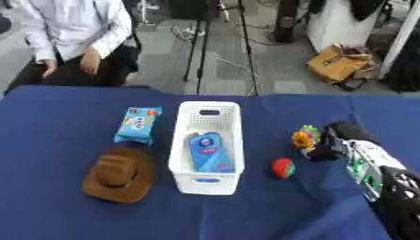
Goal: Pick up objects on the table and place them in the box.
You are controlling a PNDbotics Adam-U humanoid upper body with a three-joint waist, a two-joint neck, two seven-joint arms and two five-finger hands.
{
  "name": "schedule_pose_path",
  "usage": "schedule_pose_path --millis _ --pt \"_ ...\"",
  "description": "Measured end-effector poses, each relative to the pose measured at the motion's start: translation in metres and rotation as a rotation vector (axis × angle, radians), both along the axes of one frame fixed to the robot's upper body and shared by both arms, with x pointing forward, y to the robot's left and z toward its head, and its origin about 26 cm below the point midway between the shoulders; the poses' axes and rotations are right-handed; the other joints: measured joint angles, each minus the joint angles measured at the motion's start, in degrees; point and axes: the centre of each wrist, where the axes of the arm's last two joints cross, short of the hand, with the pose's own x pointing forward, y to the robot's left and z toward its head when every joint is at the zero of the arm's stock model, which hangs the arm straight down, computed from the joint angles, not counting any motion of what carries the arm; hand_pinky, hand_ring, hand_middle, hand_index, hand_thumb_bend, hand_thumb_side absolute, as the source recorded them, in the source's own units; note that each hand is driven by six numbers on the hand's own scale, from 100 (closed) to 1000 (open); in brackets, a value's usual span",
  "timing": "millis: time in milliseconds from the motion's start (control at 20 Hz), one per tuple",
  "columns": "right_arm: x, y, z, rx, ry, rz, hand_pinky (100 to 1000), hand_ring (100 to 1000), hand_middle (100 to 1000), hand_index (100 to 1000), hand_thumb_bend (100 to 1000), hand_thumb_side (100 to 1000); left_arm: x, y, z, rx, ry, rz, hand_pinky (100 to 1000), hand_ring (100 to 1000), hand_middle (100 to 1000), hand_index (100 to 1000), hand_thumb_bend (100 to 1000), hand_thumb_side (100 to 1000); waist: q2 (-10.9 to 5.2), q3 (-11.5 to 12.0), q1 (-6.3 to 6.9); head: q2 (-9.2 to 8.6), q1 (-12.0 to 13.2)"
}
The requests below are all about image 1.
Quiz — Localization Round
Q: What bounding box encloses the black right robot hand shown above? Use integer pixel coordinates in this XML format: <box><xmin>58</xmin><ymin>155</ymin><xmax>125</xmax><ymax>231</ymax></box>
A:
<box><xmin>307</xmin><ymin>121</ymin><xmax>380</xmax><ymax>162</ymax></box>

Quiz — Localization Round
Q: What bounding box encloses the orange and green flower toy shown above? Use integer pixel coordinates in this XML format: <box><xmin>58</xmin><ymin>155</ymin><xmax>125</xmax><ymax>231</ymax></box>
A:
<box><xmin>289</xmin><ymin>124</ymin><xmax>323</xmax><ymax>150</ymax></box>

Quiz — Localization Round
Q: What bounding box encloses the red toy strawberry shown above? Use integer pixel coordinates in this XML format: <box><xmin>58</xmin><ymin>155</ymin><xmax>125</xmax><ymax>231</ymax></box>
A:
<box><xmin>270</xmin><ymin>157</ymin><xmax>297</xmax><ymax>180</ymax></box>

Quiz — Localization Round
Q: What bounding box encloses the yellow bag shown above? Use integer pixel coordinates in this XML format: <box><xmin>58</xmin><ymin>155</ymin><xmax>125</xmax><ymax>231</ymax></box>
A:
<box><xmin>305</xmin><ymin>43</ymin><xmax>380</xmax><ymax>92</ymax></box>

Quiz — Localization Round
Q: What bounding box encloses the white cloth covered object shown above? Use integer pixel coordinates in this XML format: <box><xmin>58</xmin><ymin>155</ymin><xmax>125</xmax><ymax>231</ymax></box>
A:
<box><xmin>305</xmin><ymin>0</ymin><xmax>393</xmax><ymax>53</ymax></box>

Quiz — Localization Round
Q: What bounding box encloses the blue pouch packet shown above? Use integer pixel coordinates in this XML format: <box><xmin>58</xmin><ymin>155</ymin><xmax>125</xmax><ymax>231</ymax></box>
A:
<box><xmin>187</xmin><ymin>131</ymin><xmax>236</xmax><ymax>174</ymax></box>

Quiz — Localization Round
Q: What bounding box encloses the white plastic basket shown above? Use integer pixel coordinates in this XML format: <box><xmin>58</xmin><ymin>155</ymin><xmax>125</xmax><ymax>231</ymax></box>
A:
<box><xmin>167</xmin><ymin>100</ymin><xmax>247</xmax><ymax>196</ymax></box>

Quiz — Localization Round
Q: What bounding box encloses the black tripod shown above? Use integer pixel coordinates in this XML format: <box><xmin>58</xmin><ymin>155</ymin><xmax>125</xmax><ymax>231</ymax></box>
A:
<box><xmin>182</xmin><ymin>0</ymin><xmax>262</xmax><ymax>97</ymax></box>

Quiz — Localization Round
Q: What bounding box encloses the light blue snack packet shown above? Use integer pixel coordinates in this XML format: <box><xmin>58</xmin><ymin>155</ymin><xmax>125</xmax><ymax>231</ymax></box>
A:
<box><xmin>112</xmin><ymin>106</ymin><xmax>164</xmax><ymax>146</ymax></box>

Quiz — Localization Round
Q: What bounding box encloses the brown cowboy hat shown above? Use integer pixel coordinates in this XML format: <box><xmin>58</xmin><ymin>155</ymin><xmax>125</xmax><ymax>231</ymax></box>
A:
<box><xmin>80</xmin><ymin>146</ymin><xmax>157</xmax><ymax>203</ymax></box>

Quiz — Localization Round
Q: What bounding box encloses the person's hand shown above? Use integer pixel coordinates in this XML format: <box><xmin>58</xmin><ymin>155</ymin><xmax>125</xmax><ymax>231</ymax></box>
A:
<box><xmin>79</xmin><ymin>46</ymin><xmax>104</xmax><ymax>76</ymax></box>
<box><xmin>40</xmin><ymin>59</ymin><xmax>59</xmax><ymax>79</ymax></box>

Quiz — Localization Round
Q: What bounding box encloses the person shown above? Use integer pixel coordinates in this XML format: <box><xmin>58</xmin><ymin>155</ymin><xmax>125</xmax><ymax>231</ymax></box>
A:
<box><xmin>3</xmin><ymin>0</ymin><xmax>143</xmax><ymax>95</ymax></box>

